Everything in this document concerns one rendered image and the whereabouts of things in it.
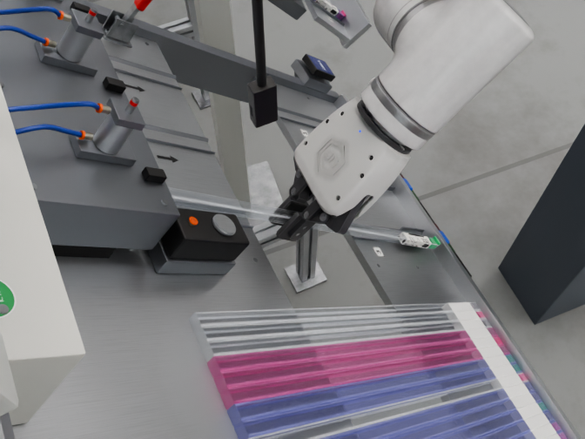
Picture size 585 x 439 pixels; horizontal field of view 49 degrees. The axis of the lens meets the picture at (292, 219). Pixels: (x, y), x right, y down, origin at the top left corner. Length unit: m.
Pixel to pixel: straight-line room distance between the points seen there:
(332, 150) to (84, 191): 0.29
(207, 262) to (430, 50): 0.29
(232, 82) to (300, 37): 1.33
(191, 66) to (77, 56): 0.36
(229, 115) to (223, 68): 0.54
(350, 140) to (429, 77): 0.11
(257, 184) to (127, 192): 1.39
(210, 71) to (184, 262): 0.44
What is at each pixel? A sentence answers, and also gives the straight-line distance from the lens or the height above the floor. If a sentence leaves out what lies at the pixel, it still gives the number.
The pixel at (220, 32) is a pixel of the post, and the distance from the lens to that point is 1.32.
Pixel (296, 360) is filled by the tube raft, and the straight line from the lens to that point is 0.58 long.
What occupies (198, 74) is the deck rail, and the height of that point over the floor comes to 0.89.
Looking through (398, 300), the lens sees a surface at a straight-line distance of 0.80.
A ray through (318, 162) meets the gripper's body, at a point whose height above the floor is 1.01.
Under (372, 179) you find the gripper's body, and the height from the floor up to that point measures 1.03.
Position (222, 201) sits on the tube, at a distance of 0.66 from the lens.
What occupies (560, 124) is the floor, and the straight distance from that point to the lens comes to 2.20.
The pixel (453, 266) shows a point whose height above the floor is 0.73.
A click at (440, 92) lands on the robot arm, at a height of 1.11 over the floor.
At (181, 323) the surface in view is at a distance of 0.54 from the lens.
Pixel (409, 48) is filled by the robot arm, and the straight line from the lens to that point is 0.65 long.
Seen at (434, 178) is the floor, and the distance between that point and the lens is 1.95.
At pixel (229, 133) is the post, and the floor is 0.37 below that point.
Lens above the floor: 1.56
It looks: 59 degrees down
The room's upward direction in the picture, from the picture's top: straight up
